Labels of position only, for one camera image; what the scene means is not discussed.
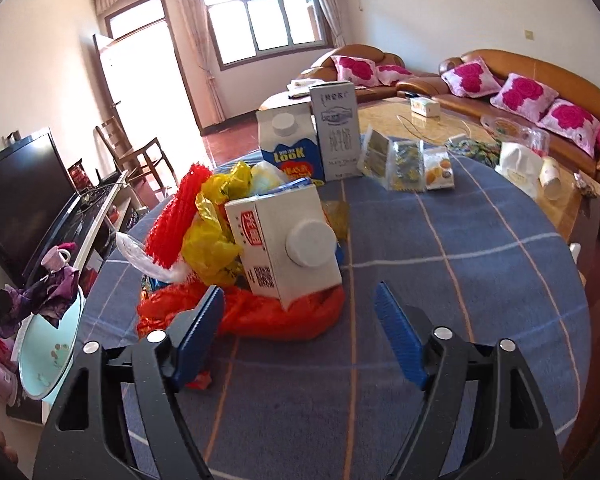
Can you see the wooden coffee table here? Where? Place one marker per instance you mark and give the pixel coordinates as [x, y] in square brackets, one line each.
[445, 120]

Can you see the purple cloth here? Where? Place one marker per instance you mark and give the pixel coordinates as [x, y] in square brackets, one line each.
[55, 290]

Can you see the pink mug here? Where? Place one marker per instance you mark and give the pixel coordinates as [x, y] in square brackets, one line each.
[55, 260]

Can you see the black television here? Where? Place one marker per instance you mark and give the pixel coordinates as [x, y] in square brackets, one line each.
[20, 200]

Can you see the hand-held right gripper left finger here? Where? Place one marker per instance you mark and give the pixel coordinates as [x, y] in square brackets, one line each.
[200, 330]

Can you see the white paper cup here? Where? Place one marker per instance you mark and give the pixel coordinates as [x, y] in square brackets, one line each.
[550, 177]

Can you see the beige curtain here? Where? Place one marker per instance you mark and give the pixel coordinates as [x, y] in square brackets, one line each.
[195, 60]
[330, 5]

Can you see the window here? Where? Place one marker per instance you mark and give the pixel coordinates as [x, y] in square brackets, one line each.
[265, 25]

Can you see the clear snack packet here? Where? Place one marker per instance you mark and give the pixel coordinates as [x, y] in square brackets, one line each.
[375, 152]

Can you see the orange white snack packet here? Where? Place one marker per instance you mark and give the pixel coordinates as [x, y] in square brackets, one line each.
[439, 170]

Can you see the blue plaid tablecloth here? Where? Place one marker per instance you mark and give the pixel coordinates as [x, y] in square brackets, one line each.
[430, 260]

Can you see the wooden door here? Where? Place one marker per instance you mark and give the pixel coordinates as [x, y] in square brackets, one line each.
[107, 100]

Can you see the white plastic bag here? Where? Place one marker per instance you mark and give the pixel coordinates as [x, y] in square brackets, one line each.
[267, 177]

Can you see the red box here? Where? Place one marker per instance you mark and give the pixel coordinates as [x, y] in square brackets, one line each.
[78, 175]

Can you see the light blue enamel basin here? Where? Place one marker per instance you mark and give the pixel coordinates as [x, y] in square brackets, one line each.
[45, 350]

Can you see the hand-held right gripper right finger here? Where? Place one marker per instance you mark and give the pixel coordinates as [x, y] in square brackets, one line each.
[397, 335]

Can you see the white carton with round cap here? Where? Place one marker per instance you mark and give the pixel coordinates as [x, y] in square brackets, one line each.
[280, 240]

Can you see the wooden chair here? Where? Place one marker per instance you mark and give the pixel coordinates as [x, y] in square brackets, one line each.
[130, 152]

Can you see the long orange leather sofa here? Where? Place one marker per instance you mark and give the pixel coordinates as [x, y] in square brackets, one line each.
[530, 67]

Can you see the red foam net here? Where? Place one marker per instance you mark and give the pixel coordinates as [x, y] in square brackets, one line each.
[180, 210]

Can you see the tall white milk carton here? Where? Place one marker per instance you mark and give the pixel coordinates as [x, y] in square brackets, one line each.
[337, 130]

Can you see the clear plastic dish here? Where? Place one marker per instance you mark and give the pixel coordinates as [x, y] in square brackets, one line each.
[505, 127]

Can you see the wall socket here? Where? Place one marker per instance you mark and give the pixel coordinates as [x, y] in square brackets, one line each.
[530, 35]

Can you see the clear brown plastic wrapper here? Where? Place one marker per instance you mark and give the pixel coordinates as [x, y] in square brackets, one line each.
[337, 217]

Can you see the clear snack packets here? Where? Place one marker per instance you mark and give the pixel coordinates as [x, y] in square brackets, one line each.
[405, 165]

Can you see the yellow plastic bag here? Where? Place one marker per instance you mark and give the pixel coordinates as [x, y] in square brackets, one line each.
[207, 245]

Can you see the white folded cloth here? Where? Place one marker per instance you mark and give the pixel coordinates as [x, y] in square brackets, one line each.
[305, 83]

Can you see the pile of patterned candies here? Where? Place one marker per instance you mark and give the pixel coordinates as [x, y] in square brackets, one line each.
[475, 151]

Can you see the orange-red plastic bag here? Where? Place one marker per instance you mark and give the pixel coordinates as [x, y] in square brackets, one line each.
[270, 317]

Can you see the blue and white milk carton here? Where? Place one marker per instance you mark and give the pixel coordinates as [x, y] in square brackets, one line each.
[290, 140]

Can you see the tissue box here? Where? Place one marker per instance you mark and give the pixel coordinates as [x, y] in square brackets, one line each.
[425, 107]

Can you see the glass television stand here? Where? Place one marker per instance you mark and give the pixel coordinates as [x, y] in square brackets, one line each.
[100, 220]

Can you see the bunch of keys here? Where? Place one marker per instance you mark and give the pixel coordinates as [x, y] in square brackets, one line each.
[585, 186]

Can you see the white paper bag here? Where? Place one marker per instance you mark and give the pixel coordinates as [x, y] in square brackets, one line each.
[517, 165]

